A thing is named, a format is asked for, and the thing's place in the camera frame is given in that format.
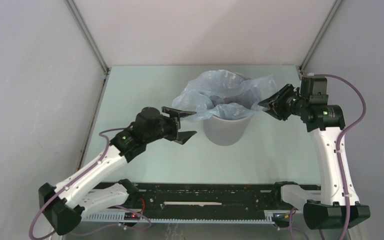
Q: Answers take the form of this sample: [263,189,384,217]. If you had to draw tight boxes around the white cable duct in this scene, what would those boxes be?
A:
[82,210,275,225]

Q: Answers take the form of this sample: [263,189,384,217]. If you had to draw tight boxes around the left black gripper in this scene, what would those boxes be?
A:
[144,107,197,144]

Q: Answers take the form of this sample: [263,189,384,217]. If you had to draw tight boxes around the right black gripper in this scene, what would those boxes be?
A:
[258,83,308,121]

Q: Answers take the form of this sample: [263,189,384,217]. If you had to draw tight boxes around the left aluminium frame post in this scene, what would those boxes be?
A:
[62,0,111,74]

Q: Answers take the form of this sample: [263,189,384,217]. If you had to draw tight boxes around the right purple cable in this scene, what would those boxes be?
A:
[288,74,367,240]

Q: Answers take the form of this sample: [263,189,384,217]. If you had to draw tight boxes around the blue plastic trash bag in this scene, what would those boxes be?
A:
[172,69,278,122]

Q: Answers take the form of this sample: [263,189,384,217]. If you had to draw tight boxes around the aluminium frame post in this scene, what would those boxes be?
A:
[298,0,345,74]
[62,0,111,74]

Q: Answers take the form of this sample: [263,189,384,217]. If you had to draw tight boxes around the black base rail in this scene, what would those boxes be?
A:
[89,180,325,221]

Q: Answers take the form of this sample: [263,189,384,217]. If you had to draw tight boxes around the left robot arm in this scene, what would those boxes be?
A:
[38,106,196,236]

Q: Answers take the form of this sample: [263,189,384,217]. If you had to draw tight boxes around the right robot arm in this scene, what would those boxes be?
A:
[259,74,371,231]

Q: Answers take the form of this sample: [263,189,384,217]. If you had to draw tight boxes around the grey trash bin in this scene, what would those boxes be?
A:
[202,72,256,147]

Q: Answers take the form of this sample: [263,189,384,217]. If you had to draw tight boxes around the right aluminium frame post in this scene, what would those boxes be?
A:
[298,0,345,74]

